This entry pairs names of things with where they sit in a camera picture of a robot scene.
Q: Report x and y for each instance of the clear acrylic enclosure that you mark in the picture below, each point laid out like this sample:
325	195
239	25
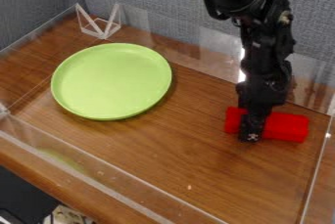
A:
167	167

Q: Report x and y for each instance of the green plate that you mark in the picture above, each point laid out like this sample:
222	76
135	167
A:
112	81

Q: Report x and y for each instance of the white power strip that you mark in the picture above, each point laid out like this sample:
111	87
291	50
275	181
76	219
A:
65	215

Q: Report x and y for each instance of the red block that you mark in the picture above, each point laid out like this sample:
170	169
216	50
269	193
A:
283	126

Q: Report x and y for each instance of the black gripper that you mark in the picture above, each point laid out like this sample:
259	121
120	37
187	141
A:
269	71

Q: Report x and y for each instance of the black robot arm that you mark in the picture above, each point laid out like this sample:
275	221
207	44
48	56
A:
265	21

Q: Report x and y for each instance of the clear acrylic corner bracket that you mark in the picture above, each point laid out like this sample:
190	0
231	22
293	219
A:
99	27

